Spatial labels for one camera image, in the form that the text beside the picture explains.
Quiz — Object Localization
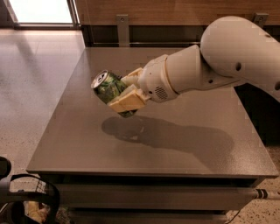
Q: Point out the green soda can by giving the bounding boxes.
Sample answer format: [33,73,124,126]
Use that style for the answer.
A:
[91,70,137,118]

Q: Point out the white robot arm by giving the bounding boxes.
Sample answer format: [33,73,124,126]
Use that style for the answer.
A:
[108,17,280,112]

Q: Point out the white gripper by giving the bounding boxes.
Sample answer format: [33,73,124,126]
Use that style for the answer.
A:
[108,54,178,113]

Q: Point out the right metal wall bracket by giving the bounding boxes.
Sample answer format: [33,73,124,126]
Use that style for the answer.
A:
[253,12,269,28]

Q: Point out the left metal wall bracket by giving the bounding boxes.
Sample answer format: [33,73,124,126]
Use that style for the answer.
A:
[116,14,130,47]

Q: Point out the metal rod with black band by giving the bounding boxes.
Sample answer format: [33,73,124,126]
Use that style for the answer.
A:
[254,189,280,200]

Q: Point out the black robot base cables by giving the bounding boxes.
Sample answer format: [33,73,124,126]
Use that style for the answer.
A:
[0,156,61,224]

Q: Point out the grey counter drawer front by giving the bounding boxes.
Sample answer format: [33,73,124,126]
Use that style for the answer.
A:
[56,184,256,211]

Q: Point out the metal wall bracket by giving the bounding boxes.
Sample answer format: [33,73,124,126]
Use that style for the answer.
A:
[253,12,269,28]
[116,14,130,47]

